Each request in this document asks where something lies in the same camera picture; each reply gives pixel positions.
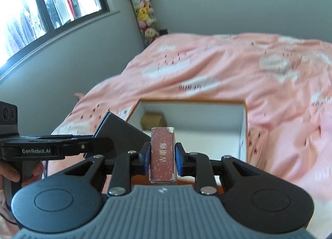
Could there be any red speckled small box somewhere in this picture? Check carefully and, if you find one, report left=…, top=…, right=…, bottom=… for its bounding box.
left=149, top=127, right=177, bottom=185

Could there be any black box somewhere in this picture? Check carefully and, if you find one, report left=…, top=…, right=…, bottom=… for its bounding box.
left=84, top=112, right=151, bottom=159

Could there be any person's left hand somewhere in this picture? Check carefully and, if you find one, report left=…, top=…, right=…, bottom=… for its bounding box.
left=1, top=160, right=44, bottom=187

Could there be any small brown cardboard box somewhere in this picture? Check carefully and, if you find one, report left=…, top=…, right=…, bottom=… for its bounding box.
left=141, top=113, right=167, bottom=130

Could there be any orange white storage box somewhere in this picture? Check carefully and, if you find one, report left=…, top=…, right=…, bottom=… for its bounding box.
left=126, top=99, right=248, bottom=162

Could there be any pink cloud print duvet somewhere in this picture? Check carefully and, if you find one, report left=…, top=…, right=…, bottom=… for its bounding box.
left=54, top=33, right=331, bottom=238

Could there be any clear tube of plush toys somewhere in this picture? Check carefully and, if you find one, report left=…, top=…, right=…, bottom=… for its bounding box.
left=130, top=0, right=160, bottom=47

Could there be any window with dark frame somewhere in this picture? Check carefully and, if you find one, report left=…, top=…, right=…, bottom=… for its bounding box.
left=1, top=0, right=110, bottom=76

